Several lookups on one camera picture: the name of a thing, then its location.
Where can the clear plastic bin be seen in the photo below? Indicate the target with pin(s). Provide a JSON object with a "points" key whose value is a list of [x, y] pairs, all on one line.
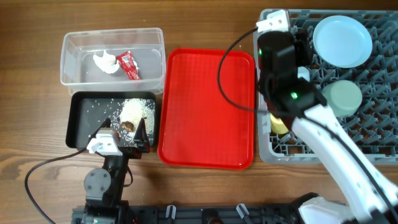
{"points": [[79, 72]]}

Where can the light blue small bowl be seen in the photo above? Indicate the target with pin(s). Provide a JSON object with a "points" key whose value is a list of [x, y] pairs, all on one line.
{"points": [[303, 73]]}

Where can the light blue plate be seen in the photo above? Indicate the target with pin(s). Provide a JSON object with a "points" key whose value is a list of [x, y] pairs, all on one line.
{"points": [[342, 41]]}

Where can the food scraps with rice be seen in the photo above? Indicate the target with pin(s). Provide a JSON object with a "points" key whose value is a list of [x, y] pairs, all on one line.
{"points": [[125, 115]]}

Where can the mint green bowl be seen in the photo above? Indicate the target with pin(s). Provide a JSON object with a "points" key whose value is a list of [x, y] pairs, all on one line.
{"points": [[343, 97]]}

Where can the white napkin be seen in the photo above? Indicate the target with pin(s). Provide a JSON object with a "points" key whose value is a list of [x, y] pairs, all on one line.
{"points": [[107, 63]]}

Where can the grey dishwasher rack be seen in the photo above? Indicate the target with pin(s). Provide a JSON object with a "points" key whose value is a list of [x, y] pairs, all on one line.
{"points": [[373, 127]]}

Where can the red serving tray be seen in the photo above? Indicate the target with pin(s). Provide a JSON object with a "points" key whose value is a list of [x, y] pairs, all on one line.
{"points": [[198, 127]]}

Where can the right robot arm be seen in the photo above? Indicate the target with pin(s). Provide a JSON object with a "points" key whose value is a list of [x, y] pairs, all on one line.
{"points": [[371, 197]]}

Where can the yellow plastic cup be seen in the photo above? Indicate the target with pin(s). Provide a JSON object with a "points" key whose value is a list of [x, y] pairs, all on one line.
{"points": [[277, 125]]}

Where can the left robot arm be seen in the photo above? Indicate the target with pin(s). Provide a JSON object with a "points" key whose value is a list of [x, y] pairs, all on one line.
{"points": [[104, 186]]}

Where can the black waste tray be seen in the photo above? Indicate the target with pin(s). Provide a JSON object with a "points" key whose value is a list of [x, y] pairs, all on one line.
{"points": [[77, 137]]}

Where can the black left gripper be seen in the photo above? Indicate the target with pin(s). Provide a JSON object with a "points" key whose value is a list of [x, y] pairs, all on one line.
{"points": [[142, 140]]}

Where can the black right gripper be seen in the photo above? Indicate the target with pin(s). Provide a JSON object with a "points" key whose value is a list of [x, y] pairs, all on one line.
{"points": [[302, 43]]}

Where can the red ketchup packet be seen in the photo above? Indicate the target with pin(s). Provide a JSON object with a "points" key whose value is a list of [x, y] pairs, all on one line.
{"points": [[128, 65]]}

